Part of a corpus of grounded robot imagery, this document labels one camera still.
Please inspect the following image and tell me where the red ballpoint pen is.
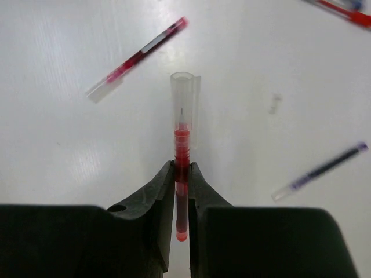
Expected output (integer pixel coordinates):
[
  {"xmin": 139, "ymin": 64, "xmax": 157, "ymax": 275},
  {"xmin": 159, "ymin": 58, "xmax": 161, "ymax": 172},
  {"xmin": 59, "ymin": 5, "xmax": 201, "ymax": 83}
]
[{"xmin": 306, "ymin": 0, "xmax": 370, "ymax": 29}]

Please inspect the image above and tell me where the red gel pen clear cap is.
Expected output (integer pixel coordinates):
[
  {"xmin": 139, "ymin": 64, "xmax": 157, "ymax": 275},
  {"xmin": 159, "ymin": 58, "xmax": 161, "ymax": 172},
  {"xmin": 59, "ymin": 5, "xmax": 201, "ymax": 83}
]
[{"xmin": 170, "ymin": 72, "xmax": 201, "ymax": 242}]

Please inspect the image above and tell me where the blue ballpoint pen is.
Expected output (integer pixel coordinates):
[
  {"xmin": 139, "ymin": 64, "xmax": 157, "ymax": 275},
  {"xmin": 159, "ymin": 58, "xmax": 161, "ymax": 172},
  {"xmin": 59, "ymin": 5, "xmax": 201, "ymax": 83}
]
[{"xmin": 349, "ymin": 0, "xmax": 364, "ymax": 10}]

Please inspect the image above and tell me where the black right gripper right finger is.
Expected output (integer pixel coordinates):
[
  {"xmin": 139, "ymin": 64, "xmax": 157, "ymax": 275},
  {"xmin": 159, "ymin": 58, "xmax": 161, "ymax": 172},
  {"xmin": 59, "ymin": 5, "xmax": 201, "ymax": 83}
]
[{"xmin": 188, "ymin": 163, "xmax": 358, "ymax": 277}]

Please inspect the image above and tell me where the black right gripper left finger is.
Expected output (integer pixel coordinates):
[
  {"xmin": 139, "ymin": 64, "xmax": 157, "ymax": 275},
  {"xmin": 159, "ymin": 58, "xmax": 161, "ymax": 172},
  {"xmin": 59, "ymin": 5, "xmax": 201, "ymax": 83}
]
[{"xmin": 1, "ymin": 162, "xmax": 174, "ymax": 277}]

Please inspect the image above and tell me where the purple gel pen clear cap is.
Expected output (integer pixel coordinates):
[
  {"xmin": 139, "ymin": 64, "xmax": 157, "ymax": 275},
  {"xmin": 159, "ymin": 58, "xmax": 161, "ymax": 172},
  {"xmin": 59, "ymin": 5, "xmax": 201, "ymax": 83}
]
[{"xmin": 272, "ymin": 142, "xmax": 368, "ymax": 202}]

